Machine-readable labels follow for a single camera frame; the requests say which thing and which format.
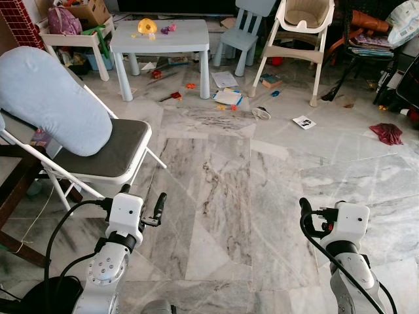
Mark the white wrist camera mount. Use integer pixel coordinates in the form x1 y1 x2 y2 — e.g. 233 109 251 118
334 201 371 244
105 194 144 240

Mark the blue and beige pillow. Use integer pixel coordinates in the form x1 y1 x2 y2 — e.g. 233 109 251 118
0 47 113 156

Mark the brown teal book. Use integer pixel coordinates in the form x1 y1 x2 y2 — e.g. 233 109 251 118
261 74 283 89

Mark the loose white paper sheet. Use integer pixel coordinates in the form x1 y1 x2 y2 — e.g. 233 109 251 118
211 71 240 89

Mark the black robot waist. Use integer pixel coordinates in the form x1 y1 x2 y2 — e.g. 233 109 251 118
0 278 82 314

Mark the white printed card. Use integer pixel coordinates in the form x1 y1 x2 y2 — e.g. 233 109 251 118
293 116 316 130

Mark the white diaper pack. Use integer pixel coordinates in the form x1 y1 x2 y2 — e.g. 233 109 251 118
388 0 419 48

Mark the dark red cloth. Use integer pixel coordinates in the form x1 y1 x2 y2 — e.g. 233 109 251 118
369 123 405 146

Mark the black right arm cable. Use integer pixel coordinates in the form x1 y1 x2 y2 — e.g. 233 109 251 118
300 216 398 314

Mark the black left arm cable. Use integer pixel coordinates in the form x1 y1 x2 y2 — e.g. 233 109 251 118
43 198 109 314

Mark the light blue kids chair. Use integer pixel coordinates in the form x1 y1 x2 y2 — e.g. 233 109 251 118
213 0 279 77

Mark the white beige high chair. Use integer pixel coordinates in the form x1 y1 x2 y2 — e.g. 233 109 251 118
252 0 336 107

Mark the orange brown bag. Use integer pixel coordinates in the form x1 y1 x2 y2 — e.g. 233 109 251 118
350 10 391 35

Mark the green toy stick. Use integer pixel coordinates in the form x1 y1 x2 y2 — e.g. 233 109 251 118
82 25 109 60

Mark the dark wooden furniture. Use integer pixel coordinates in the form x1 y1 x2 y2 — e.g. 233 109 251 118
0 144 46 269

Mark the stack of colourful books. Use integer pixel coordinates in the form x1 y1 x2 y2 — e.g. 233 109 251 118
350 34 393 58

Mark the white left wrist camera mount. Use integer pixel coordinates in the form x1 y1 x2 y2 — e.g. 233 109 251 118
105 194 144 240

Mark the cardboard box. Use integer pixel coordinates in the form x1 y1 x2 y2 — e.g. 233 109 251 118
65 0 112 27

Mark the red tiled panel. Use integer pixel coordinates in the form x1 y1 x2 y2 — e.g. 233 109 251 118
0 0 45 50

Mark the black stroller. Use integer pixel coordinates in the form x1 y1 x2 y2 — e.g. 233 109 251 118
376 56 419 125

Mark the grey plastic kids table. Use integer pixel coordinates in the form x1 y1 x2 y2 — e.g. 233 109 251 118
109 19 211 102

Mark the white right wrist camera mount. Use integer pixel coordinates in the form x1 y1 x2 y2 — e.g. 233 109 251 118
334 201 371 244

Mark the yellow toy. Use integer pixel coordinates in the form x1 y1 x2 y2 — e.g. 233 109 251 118
138 19 158 35

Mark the grey slipper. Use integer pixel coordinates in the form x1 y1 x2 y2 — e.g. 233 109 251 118
252 106 271 120

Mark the purple book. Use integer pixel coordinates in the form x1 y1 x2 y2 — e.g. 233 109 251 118
29 128 53 148

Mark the pink bag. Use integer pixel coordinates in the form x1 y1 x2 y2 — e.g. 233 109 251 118
47 7 82 37

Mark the white folding chair grey seat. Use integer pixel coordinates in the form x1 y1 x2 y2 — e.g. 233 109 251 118
0 85 167 211

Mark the grey left robot leg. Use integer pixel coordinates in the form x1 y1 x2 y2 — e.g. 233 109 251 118
141 300 176 314

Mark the small white side table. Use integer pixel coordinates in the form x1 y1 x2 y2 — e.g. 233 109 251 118
39 23 115 82

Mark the blue white booklet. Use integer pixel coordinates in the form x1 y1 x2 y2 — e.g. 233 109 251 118
213 88 244 107

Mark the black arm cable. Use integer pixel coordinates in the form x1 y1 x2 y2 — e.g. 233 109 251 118
300 216 398 314
43 198 109 314

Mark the black metal rack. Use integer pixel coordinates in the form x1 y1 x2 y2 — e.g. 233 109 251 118
324 0 419 102

